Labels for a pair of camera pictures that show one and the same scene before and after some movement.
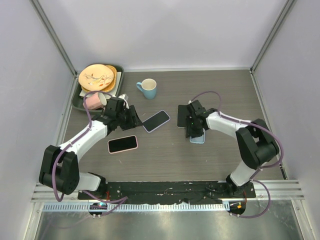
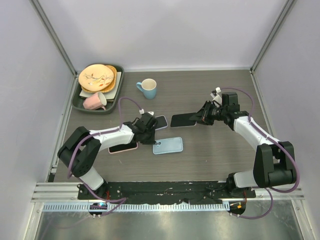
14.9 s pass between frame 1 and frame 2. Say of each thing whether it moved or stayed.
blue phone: moved
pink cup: stayed
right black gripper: moved
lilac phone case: moved
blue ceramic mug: stayed
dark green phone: stayed
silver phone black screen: moved
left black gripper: moved
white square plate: stayed
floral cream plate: stayed
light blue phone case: moved
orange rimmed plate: stayed
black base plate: stayed
